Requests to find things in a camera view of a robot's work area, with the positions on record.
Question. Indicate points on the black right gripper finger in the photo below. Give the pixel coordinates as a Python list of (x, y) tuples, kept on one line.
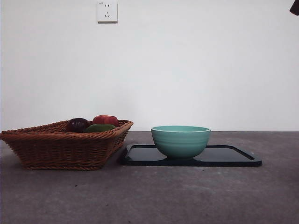
[(295, 7)]

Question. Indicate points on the teal ceramic bowl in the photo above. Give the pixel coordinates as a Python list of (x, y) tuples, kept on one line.
[(181, 144)]

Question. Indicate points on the dark green rectangular tray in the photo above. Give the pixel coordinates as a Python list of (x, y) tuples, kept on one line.
[(222, 155)]

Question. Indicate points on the red apple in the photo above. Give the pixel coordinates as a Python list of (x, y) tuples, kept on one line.
[(105, 119)]

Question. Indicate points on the green avocado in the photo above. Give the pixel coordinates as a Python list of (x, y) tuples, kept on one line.
[(99, 128)]

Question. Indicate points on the dark purple fruit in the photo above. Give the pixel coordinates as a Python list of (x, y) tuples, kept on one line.
[(77, 124)]

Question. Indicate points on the brown wicker basket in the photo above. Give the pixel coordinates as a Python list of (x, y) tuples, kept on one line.
[(58, 151)]

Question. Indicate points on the white wall socket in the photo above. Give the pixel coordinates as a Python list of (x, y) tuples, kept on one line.
[(107, 14)]

